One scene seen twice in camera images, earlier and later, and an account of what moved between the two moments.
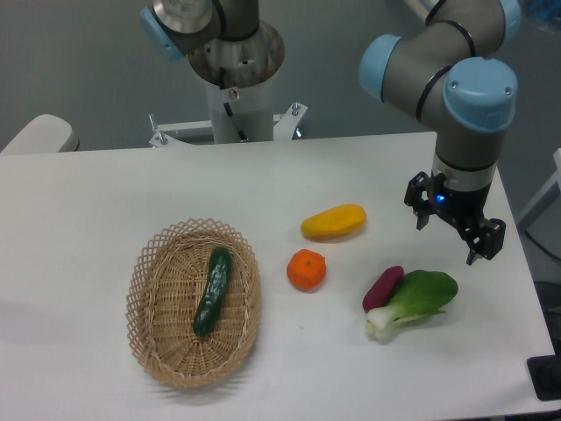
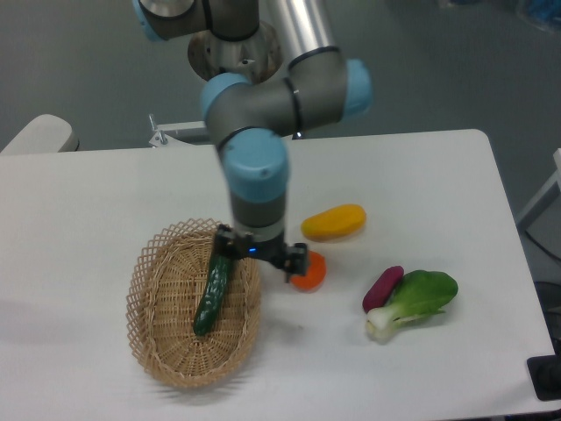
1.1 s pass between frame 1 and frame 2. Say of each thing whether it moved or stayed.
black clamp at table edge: stayed
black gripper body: moved
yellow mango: stayed
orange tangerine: stayed
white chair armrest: stayed
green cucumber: stayed
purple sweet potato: stayed
